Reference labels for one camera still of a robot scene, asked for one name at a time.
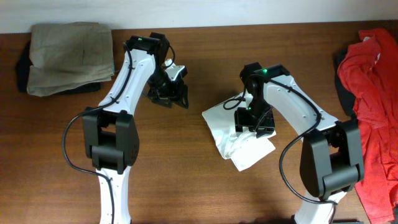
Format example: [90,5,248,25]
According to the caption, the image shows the white polo shirt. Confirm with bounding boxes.
[202,102,276,172]

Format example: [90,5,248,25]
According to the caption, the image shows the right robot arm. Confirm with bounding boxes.
[234,62,364,223]

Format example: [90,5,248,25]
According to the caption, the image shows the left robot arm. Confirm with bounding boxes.
[83,32,188,223]

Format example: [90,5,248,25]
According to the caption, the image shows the dark garment under red pile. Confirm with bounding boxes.
[333,48,356,119]

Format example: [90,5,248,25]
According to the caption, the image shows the folded khaki pants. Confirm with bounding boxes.
[27,22,114,96]

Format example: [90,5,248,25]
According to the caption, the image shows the folded dark garment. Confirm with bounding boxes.
[15,41,101,95]

